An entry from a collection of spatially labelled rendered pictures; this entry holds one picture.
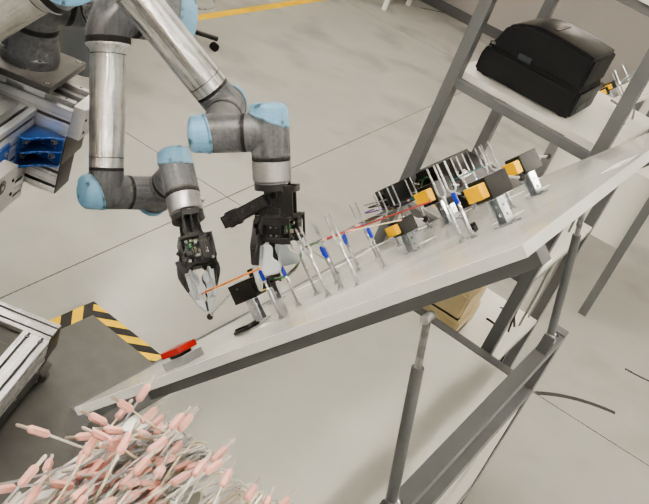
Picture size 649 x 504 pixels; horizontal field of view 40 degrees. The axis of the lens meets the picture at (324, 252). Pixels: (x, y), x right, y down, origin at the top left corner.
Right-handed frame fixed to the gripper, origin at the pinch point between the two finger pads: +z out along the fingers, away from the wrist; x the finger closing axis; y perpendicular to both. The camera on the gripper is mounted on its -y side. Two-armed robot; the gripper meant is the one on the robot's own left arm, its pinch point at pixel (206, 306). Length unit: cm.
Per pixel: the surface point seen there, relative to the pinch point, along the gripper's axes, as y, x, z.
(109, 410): -3.8, -23.1, 16.5
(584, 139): -12, 108, -28
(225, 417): -19.0, 1.3, 21.2
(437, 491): -18, 45, 48
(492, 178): 54, 43, 2
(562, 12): -488, 459, -341
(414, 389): 39, 26, 31
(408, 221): 19.3, 41.2, -4.5
